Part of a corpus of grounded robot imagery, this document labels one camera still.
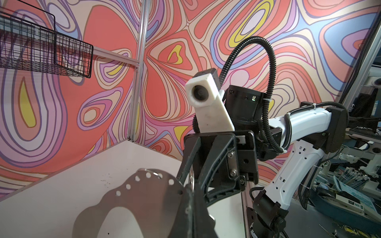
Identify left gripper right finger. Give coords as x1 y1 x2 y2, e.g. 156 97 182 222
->
194 193 218 238

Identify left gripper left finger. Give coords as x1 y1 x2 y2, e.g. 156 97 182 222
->
168 184 194 238

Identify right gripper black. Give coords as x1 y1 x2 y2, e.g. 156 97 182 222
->
176 130 259 205

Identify perforated metal ring plate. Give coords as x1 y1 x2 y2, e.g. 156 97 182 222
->
72 168 184 238

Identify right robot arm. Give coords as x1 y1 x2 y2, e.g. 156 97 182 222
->
169 36 349 238

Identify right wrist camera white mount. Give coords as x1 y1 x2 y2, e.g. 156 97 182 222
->
185 68 235 133

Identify black wire basket back wall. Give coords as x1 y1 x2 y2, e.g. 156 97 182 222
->
1 1 94 78

